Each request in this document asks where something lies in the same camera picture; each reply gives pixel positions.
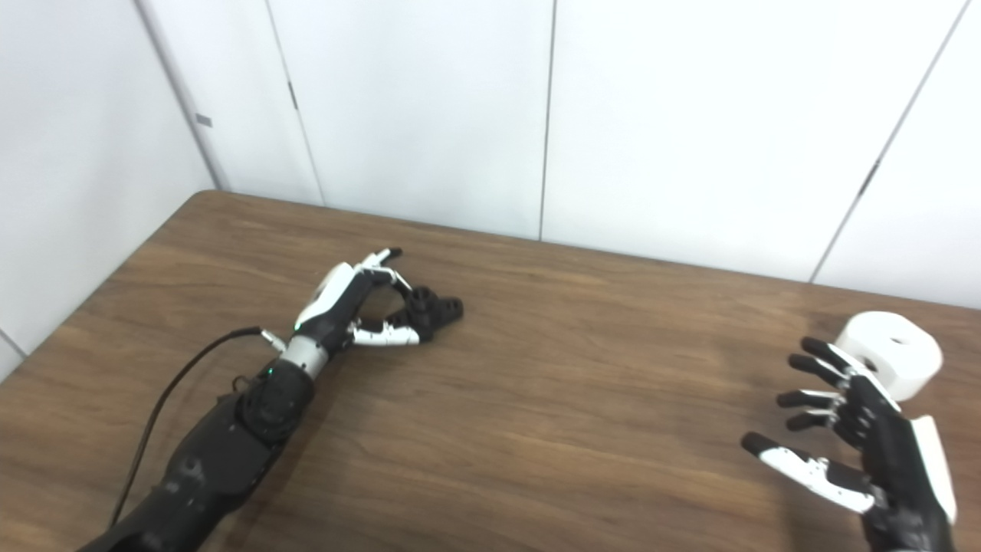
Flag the round white piece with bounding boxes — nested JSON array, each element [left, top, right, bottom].
[[834, 311, 943, 402]]

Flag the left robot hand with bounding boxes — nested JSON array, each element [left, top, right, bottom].
[[294, 247, 422, 357]]

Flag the black flanged holder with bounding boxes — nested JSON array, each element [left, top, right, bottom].
[[386, 287, 464, 343]]

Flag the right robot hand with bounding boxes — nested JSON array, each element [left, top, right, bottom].
[[740, 337, 959, 552]]

